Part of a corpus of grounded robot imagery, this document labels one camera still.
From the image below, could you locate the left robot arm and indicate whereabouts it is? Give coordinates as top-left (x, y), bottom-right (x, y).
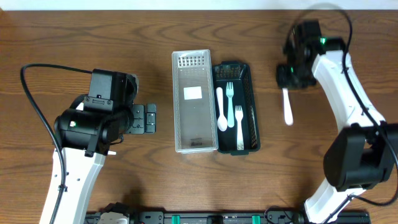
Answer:
top-left (40, 147), bottom-right (106, 224)

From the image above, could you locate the white plastic utensil handle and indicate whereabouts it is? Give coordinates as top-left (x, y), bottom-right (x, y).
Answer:
top-left (226, 82), bottom-right (234, 128)

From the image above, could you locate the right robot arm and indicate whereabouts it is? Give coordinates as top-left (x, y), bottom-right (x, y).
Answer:
top-left (277, 34), bottom-right (397, 223)

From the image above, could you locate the white plastic spoon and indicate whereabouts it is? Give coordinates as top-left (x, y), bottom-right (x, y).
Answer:
top-left (216, 87), bottom-right (228, 131)

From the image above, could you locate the white plastic fork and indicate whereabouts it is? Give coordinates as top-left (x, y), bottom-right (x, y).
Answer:
top-left (235, 105), bottom-right (244, 151)
top-left (282, 88), bottom-right (294, 126)

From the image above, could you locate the black rail with clamps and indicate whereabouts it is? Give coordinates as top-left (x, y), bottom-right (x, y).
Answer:
top-left (83, 202), bottom-right (371, 224)

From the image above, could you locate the dark green plastic basket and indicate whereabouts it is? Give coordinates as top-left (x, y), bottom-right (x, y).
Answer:
top-left (212, 61), bottom-right (261, 156)

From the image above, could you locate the clear plastic basket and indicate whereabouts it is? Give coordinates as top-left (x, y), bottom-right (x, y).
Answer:
top-left (172, 49), bottom-right (218, 154)

